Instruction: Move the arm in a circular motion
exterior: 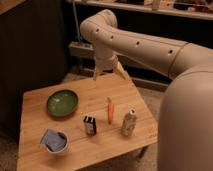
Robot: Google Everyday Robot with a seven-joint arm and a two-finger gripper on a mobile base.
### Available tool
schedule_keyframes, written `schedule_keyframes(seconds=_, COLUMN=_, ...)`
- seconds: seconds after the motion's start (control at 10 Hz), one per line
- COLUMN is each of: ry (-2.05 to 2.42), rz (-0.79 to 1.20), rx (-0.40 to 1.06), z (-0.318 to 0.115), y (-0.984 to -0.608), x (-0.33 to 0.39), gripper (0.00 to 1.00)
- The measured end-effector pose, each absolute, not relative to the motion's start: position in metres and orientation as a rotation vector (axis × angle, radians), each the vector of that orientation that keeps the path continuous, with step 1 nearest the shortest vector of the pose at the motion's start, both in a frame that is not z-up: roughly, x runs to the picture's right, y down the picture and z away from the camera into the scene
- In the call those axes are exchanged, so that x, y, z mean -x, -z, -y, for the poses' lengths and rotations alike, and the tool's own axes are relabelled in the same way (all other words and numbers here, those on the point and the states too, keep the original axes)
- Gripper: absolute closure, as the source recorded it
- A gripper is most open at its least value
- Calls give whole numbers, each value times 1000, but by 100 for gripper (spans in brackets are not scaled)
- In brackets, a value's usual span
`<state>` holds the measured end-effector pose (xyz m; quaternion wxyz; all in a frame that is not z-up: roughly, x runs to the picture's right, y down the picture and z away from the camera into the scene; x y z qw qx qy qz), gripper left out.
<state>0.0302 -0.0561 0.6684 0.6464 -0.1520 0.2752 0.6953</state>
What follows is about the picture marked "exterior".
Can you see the wooden table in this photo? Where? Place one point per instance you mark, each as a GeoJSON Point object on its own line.
{"type": "Point", "coordinates": [84, 150]}

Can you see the green ceramic bowl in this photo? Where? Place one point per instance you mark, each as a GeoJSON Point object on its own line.
{"type": "Point", "coordinates": [62, 103]}

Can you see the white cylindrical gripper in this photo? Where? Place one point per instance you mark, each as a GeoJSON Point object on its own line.
{"type": "Point", "coordinates": [104, 63]}

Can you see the grey metal pole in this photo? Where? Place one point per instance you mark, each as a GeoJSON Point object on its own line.
{"type": "Point", "coordinates": [76, 22]}

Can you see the cluttered wall shelf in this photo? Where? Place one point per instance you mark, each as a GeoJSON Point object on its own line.
{"type": "Point", "coordinates": [196, 9]}

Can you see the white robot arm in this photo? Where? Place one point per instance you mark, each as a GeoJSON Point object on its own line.
{"type": "Point", "coordinates": [185, 129]}

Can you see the small dark juice carton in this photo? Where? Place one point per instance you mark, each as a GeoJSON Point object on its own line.
{"type": "Point", "coordinates": [90, 125]}

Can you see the orange toy carrot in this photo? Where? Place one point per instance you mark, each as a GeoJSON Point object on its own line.
{"type": "Point", "coordinates": [110, 110]}

